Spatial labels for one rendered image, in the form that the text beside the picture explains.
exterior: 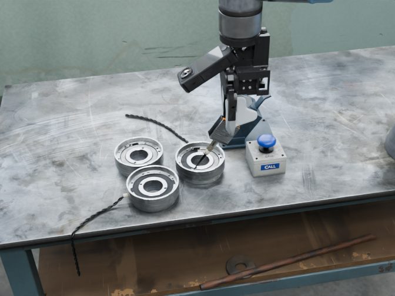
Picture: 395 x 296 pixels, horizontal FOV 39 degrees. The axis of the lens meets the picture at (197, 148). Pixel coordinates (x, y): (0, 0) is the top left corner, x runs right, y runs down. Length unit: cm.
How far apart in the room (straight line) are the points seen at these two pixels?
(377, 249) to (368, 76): 47
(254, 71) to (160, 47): 184
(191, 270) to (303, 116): 46
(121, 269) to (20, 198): 31
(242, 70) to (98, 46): 184
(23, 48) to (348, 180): 196
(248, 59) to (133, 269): 59
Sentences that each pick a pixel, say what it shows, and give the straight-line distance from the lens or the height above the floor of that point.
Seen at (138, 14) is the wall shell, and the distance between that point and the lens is 273.
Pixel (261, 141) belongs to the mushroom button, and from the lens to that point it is 115.
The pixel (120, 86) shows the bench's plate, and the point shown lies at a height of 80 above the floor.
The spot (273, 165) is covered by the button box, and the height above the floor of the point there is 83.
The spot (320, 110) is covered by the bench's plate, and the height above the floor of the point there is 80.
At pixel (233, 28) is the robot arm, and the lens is 95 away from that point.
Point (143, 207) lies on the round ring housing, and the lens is 108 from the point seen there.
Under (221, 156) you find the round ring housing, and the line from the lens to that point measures 118.
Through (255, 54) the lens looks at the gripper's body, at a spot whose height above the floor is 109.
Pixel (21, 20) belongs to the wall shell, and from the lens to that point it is 275.
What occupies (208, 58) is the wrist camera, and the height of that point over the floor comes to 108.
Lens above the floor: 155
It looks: 37 degrees down
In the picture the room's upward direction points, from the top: 1 degrees counter-clockwise
